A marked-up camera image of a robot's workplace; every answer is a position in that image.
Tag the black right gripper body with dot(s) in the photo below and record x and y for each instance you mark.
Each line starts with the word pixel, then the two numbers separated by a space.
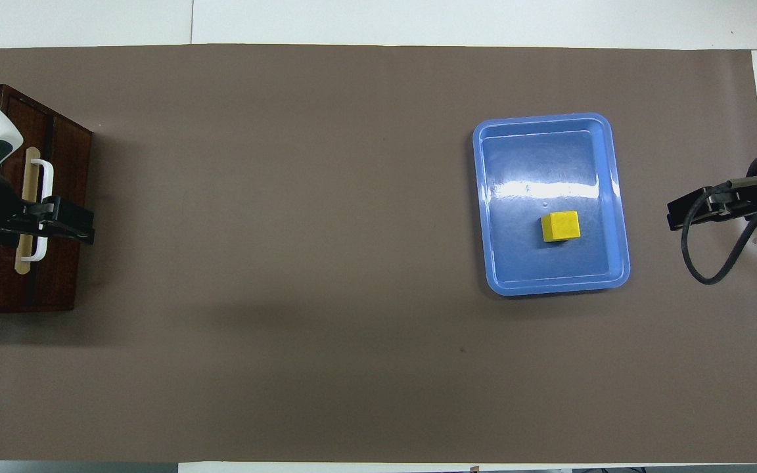
pixel 740 197

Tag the yellow cube block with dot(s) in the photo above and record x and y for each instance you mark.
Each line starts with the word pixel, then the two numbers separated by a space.
pixel 560 226

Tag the dark wooden cabinet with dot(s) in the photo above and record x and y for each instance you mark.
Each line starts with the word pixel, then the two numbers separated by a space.
pixel 66 263

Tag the blue plastic tray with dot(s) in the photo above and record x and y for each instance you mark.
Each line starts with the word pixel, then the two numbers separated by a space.
pixel 549 171

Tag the brown table mat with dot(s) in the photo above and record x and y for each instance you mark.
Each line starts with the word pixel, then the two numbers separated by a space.
pixel 326 263

